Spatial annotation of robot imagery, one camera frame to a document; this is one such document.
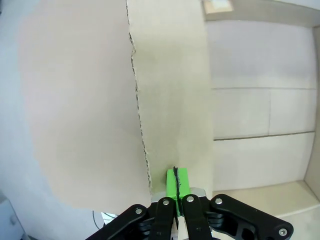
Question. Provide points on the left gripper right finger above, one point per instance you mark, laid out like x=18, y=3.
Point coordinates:
x=225, y=220

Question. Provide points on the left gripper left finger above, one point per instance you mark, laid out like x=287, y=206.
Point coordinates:
x=160, y=220

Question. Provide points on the brown cardboard box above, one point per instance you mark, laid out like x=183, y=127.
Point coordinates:
x=172, y=87

